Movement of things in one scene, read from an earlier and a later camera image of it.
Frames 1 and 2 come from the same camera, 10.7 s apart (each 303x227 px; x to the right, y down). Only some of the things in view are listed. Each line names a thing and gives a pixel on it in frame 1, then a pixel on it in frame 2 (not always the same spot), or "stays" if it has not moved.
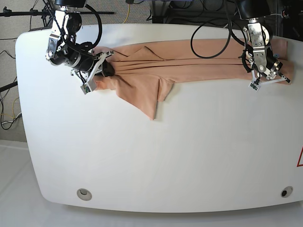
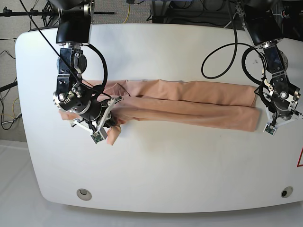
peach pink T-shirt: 145,73 → 227,106
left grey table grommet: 84,194 stays
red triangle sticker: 298,164 stays
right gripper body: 271,73 → 281,113
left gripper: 90,65 → 95,115
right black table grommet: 286,191 stays
